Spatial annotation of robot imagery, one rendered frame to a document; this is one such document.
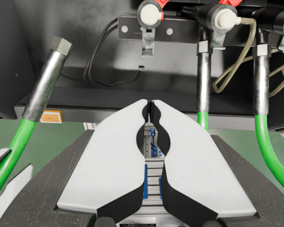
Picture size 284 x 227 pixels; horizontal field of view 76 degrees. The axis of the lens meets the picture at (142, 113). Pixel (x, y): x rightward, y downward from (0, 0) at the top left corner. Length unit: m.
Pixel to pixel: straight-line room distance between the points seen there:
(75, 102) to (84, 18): 0.21
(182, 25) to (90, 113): 0.28
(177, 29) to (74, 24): 0.27
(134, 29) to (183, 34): 0.09
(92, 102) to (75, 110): 0.05
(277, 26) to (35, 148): 2.05
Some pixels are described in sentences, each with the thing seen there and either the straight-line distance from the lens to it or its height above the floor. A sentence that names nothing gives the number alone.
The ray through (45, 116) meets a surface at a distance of 0.49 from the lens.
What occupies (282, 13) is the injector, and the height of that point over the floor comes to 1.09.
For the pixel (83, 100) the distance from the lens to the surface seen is 0.50.
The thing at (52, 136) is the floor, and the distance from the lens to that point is 1.92.
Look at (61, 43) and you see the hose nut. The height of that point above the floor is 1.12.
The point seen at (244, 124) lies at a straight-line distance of 0.53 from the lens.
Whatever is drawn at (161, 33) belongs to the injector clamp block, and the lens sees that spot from 0.35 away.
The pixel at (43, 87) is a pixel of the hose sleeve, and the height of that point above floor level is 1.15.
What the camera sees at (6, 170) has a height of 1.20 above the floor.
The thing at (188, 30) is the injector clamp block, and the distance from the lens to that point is 0.36.
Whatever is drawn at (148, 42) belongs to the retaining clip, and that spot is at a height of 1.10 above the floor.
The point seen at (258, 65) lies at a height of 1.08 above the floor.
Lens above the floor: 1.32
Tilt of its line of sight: 58 degrees down
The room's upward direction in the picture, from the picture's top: 179 degrees counter-clockwise
